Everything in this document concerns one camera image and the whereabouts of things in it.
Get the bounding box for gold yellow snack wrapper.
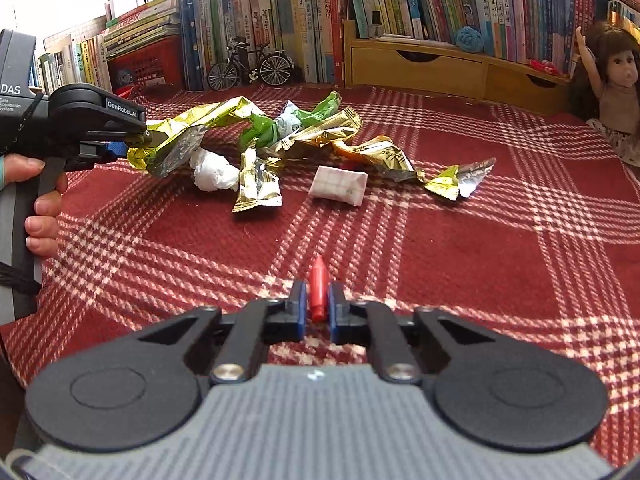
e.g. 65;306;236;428
127;96;265;178

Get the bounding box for white tissue ball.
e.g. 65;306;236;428
190;148;240;192

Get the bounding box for white tissue packet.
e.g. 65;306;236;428
308;166;368;207

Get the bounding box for green white wrapper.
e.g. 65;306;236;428
239;90;342;152

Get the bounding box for silver yellow torn wrapper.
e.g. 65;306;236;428
424;157;496;202

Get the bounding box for orange gold foil wrapper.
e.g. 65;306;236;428
332;136;418;182

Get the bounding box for stack of flat books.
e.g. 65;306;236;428
102;0;181;60

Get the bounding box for row of upright books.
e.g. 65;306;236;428
178;0;347;90

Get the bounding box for books on wooden organizer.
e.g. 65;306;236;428
352;0;610;74

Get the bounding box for person's left hand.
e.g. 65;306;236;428
1;154;68;259

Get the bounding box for red plastic crate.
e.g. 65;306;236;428
108;36;184;91

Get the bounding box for miniature black bicycle model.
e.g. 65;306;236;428
206;38;295;91

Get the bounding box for red plaid tablecloth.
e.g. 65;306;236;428
2;88;639;464

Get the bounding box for wooden drawer desk organizer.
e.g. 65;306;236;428
343;21;570;115

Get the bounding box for blue yarn rose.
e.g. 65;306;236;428
454;26;485;53

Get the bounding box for brown haired doll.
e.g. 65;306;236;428
570;22;639;168

